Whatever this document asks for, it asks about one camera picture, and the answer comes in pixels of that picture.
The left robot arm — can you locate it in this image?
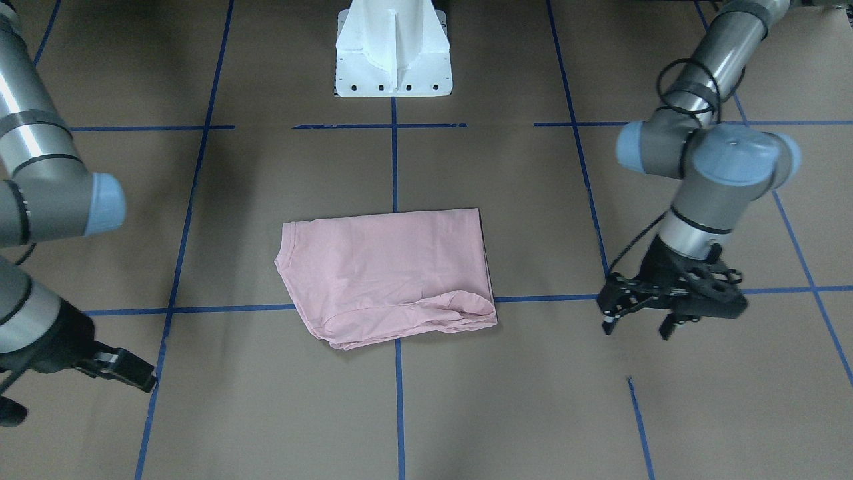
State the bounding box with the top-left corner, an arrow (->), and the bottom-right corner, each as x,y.
596,1 -> 804,339

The pink Snoopy t-shirt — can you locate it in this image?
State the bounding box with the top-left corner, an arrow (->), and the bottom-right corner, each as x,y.
274,209 -> 498,351

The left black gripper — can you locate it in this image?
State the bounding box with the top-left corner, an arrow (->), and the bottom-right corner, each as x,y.
596,233 -> 724,341

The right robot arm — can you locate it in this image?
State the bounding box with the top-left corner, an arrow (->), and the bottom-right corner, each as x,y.
1,1 -> 157,392

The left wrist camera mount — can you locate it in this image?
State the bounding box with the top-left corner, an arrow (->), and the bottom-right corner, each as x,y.
676,243 -> 748,319

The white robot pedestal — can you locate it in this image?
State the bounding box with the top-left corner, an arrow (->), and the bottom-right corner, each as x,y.
333,1 -> 454,98

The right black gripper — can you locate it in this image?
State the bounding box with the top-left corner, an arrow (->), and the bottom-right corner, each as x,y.
1,299 -> 157,394

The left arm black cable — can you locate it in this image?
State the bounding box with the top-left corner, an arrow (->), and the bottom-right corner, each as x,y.
606,57 -> 734,277

